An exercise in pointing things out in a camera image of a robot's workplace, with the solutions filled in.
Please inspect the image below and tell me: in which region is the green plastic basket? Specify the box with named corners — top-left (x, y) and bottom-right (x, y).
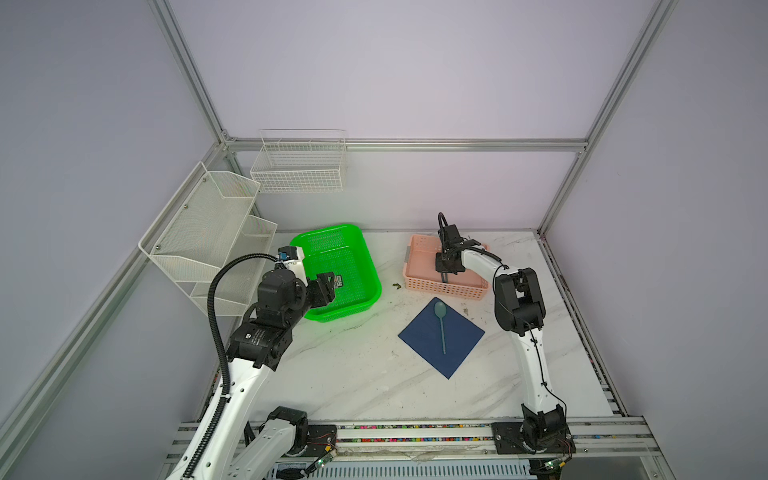
top-left (290, 224), bottom-right (382, 323)

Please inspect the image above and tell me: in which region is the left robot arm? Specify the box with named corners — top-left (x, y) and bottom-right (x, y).
top-left (169, 261), bottom-right (336, 479)

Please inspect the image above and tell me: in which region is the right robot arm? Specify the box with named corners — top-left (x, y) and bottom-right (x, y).
top-left (435, 231), bottom-right (567, 453)

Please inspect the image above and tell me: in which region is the pink plastic basket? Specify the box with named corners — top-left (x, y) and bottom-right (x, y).
top-left (403, 234), bottom-right (490, 300)

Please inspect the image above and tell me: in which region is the white mesh lower shelf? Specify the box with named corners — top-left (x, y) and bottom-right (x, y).
top-left (215, 215), bottom-right (277, 317)

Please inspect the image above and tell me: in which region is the white mesh shelf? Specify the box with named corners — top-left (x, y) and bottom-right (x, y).
top-left (215, 215), bottom-right (277, 317)
top-left (138, 164), bottom-right (260, 283)

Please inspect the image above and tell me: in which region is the white mesh upper shelf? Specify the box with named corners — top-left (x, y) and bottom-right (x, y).
top-left (138, 164), bottom-right (260, 283)

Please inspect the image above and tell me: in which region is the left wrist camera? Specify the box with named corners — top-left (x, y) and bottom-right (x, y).
top-left (278, 245), bottom-right (306, 281)

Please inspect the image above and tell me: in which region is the white wire wall basket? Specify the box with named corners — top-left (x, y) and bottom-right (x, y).
top-left (250, 129), bottom-right (347, 194)

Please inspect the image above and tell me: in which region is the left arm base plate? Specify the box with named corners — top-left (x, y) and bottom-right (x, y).
top-left (286, 424), bottom-right (338, 458)

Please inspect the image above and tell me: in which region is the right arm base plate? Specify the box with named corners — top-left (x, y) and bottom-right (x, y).
top-left (491, 421), bottom-right (575, 455)

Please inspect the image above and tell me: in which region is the aluminium mounting rail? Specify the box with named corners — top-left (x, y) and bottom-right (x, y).
top-left (161, 415), bottom-right (661, 466)

